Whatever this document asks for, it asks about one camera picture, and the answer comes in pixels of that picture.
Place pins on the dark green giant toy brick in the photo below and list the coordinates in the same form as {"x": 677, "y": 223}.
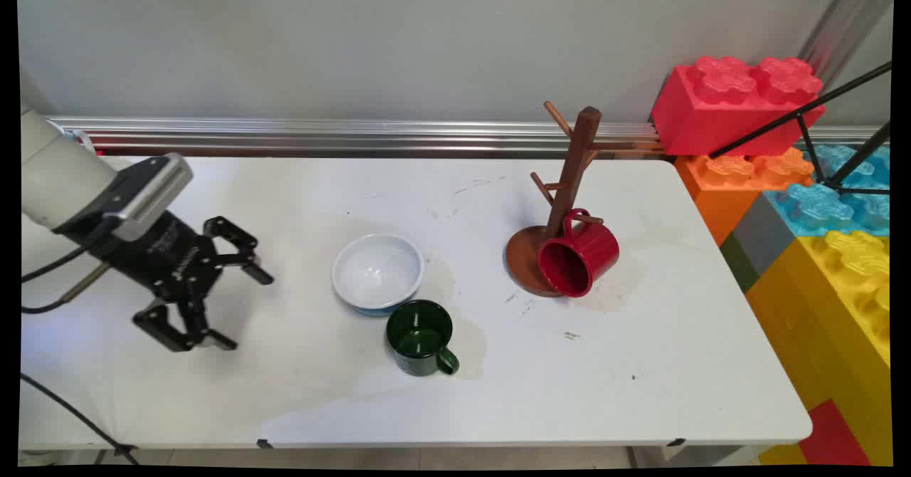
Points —
{"x": 739, "y": 263}

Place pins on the grey giant toy brick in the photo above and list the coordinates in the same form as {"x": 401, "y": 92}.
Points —
{"x": 765, "y": 235}

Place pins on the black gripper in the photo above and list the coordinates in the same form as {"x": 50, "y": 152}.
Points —
{"x": 164, "y": 256}

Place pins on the brown wooden mug tree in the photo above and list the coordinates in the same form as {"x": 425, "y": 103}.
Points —
{"x": 580, "y": 149}

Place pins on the aluminium rail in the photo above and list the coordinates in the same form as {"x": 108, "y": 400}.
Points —
{"x": 356, "y": 135}

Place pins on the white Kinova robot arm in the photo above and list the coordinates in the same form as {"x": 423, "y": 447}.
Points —
{"x": 57, "y": 171}

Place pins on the yellow giant toy brick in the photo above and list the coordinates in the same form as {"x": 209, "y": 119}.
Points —
{"x": 825, "y": 320}

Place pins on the blue giant toy brick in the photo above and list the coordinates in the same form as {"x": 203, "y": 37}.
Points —
{"x": 818, "y": 210}

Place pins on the orange giant toy brick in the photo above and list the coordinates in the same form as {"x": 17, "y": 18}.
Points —
{"x": 719, "y": 192}

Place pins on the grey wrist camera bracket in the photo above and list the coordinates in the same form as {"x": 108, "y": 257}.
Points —
{"x": 153, "y": 192}

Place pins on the white bowl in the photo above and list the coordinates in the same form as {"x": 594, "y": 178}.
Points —
{"x": 377, "y": 270}

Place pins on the red giant toy brick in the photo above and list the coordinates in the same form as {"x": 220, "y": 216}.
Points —
{"x": 712, "y": 114}

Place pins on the black tripod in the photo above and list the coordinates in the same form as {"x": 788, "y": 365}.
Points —
{"x": 783, "y": 122}

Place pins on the small red flat brick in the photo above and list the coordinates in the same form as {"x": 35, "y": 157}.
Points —
{"x": 833, "y": 434}

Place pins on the red speckled mug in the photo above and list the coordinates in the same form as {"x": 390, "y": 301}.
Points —
{"x": 594, "y": 249}

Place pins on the dark green mug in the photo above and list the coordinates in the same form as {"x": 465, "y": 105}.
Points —
{"x": 420, "y": 334}

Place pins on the aluminium post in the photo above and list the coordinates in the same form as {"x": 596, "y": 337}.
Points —
{"x": 847, "y": 21}

